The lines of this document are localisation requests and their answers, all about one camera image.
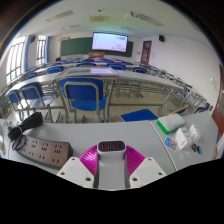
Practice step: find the group of grey desks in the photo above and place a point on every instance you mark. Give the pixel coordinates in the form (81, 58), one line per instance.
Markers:
(40, 78)

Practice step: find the group of ceiling lights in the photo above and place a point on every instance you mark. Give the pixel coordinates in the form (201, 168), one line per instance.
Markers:
(60, 15)

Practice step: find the blue printed card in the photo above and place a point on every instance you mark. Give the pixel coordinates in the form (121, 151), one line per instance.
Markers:
(171, 144)

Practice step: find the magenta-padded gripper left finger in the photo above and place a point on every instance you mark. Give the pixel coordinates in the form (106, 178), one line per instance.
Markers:
(75, 170)

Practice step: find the colourful small cards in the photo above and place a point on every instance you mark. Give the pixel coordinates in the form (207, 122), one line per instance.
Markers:
(8, 124)

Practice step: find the black wall speaker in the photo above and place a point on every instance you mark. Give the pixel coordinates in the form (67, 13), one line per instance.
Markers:
(161, 38)
(33, 39)

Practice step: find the brown black power strip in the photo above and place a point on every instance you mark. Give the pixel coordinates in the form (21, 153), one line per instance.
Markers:
(46, 150)

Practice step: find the red-brown door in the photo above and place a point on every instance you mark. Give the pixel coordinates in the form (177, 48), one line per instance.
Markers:
(219, 110)

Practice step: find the ceiling air vent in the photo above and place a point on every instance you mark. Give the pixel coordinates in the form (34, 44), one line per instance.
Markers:
(99, 19)

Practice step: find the blue metal-framed chair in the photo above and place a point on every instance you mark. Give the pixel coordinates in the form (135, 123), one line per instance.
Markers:
(83, 96)
(15, 98)
(35, 95)

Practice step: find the large window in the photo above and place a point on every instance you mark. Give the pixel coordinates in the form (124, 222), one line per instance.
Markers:
(15, 60)

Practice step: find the white charger block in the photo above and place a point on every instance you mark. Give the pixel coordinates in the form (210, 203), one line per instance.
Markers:
(111, 155)

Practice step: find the blue chair seat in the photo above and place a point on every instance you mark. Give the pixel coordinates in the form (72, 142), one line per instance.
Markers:
(138, 115)

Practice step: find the small dark items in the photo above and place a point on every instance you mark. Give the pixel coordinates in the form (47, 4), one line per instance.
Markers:
(196, 148)

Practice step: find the small white box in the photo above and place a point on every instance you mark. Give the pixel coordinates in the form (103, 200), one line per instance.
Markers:
(195, 132)
(182, 138)

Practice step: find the orange lectern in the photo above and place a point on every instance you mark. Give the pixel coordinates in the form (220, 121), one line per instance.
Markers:
(96, 54)

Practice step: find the green chalkboard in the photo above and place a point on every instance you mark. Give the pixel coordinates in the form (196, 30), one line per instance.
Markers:
(75, 46)

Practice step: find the brown classroom door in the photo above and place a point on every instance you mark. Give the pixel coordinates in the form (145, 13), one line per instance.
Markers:
(146, 52)

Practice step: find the projection screen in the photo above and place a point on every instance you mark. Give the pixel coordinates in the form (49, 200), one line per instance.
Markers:
(110, 42)

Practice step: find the narrow window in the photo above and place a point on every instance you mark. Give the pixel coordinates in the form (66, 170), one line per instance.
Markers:
(41, 50)

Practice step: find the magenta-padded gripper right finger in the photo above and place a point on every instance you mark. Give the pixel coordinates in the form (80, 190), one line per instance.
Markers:
(148, 170)

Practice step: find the ceiling projector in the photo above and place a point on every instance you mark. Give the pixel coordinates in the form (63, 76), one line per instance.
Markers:
(130, 15)

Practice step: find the white green flat pack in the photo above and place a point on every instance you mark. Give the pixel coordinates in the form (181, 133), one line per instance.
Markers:
(170, 123)

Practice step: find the grey desk with framed top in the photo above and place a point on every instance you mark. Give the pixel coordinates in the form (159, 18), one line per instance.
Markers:
(86, 71)

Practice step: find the group of blue chairs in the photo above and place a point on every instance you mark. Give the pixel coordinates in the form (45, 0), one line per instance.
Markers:
(55, 69)

